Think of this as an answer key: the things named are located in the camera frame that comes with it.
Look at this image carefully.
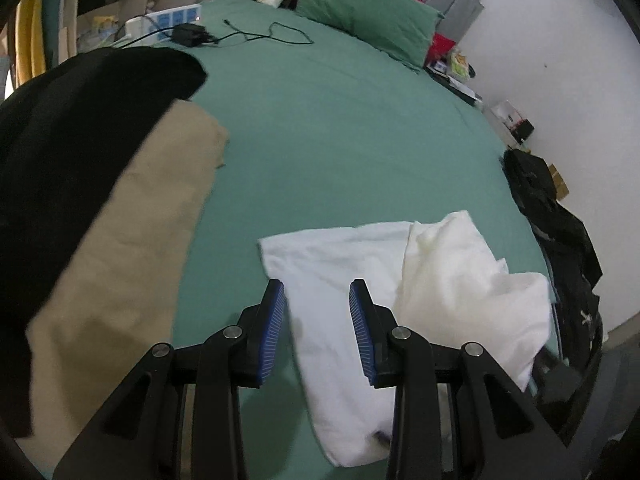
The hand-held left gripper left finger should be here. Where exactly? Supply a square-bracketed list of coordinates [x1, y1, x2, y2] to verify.
[52, 279, 287, 480]

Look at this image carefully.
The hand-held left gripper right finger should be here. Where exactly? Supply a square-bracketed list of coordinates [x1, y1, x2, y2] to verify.
[348, 279, 583, 480]

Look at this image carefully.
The white hooded garment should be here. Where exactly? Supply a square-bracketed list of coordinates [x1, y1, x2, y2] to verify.
[258, 210, 554, 469]

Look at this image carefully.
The beige cloth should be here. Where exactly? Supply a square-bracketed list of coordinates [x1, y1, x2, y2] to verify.
[25, 99, 231, 480]

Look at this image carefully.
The bed with green sheet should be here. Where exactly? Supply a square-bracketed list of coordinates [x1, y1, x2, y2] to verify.
[40, 0, 557, 480]

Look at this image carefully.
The black clothing pile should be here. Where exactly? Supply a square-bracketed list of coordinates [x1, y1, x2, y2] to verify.
[502, 147, 607, 443]

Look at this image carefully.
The white and black box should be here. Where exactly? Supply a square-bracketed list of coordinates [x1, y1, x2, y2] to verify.
[490, 101, 536, 144]

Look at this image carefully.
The dark flat tray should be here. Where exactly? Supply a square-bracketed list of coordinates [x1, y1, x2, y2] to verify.
[426, 66, 484, 107]

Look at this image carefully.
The black cloth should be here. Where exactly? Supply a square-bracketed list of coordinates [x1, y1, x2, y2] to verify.
[0, 46, 209, 439]

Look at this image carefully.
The yellow-green snack packet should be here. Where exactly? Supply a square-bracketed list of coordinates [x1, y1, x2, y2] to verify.
[449, 49, 474, 79]

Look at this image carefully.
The red cloth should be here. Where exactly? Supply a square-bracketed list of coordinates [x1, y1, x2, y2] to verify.
[431, 33, 460, 62]

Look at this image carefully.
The black power adapter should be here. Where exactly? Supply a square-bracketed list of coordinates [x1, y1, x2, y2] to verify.
[171, 23, 219, 49]

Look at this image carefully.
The green pillow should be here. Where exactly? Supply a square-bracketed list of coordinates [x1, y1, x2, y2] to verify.
[296, 0, 446, 69]

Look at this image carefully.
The white power strip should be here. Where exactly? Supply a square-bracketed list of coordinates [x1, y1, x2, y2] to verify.
[124, 3, 203, 42]

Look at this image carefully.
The black charging cable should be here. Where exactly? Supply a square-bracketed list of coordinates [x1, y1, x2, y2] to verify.
[209, 19, 315, 47]

